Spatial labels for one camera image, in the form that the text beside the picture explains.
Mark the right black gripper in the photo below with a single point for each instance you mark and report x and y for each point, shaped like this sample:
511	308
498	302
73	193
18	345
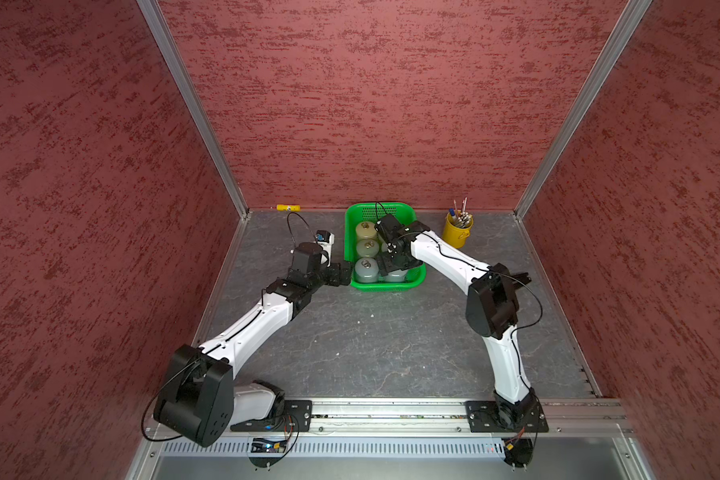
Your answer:
387	264

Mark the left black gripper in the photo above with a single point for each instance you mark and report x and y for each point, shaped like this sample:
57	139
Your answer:
335	279

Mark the grey canister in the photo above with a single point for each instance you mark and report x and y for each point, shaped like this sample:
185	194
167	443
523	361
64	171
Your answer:
366	270
396	276

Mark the green canister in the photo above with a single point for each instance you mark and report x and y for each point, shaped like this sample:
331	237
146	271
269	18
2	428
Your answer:
367	248

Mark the beige canister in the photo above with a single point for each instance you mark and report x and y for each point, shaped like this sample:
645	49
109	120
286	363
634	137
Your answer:
365	230

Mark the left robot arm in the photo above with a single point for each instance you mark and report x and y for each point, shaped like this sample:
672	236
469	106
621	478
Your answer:
199	398

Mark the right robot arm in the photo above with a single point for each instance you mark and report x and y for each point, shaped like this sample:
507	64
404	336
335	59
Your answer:
491	308

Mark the yellow pen cup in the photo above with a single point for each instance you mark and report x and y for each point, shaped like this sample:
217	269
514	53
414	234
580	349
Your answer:
457	229

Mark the pens in cup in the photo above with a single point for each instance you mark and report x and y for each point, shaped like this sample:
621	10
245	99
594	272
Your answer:
461	210

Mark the yellow marker pen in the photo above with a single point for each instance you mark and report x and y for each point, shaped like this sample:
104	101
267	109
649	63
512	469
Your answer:
288	208

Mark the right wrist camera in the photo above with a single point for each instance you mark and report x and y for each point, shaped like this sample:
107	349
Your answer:
388	228

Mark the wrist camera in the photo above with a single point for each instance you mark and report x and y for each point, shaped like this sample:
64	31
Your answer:
324	238
388	228

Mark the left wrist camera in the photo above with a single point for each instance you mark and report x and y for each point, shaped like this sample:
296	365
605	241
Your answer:
324	238

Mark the aluminium front rail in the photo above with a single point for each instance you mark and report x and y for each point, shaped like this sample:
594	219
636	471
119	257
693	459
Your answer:
442	417

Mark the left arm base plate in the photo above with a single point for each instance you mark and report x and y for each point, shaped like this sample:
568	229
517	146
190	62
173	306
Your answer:
286	415

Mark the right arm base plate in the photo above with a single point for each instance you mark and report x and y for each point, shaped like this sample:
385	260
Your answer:
505	417

